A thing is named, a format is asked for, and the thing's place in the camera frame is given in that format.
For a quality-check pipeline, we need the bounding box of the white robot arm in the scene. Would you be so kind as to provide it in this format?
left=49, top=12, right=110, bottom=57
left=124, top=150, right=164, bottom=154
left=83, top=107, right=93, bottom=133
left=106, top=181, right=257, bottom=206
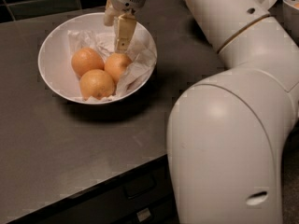
left=167, top=0, right=299, bottom=224

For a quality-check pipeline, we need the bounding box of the white bowl at right edge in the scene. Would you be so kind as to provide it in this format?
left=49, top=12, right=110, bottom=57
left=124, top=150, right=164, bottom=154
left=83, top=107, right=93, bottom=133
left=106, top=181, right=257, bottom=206
left=283, top=0, right=299, bottom=44

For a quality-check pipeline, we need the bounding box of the large white bowl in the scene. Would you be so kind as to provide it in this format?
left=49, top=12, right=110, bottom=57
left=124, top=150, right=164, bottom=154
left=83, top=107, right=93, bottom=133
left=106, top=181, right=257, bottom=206
left=38, top=12, right=150, bottom=105

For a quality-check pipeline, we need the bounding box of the orange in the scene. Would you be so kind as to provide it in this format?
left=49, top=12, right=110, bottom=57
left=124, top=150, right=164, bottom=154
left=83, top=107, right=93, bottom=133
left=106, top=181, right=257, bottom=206
left=71, top=47, right=105, bottom=77
left=79, top=69, right=116, bottom=100
left=105, top=53, right=132, bottom=83

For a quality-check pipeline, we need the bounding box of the dark upper drawer front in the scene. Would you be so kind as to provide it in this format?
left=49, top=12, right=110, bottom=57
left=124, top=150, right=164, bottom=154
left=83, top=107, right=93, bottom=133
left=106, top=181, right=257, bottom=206
left=36, top=154, right=171, bottom=224

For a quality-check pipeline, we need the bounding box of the white paper in large bowl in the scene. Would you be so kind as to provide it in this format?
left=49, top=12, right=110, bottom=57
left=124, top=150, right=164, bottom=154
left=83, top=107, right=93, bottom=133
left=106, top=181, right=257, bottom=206
left=66, top=28, right=157, bottom=105

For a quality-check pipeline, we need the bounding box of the dark drawer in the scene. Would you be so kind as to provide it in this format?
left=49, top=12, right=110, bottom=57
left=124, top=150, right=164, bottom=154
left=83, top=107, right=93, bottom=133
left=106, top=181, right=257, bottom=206
left=36, top=154, right=171, bottom=224
left=124, top=196, right=180, bottom=224

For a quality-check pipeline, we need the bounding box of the dark lower drawer front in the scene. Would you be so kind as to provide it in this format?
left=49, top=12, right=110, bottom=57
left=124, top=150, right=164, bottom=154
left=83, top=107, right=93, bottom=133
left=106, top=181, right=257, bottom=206
left=124, top=196, right=180, bottom=224

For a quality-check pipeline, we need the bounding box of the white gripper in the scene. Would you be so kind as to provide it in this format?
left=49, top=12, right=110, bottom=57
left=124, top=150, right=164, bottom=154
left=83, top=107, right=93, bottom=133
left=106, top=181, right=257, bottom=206
left=104, top=0, right=146, bottom=52

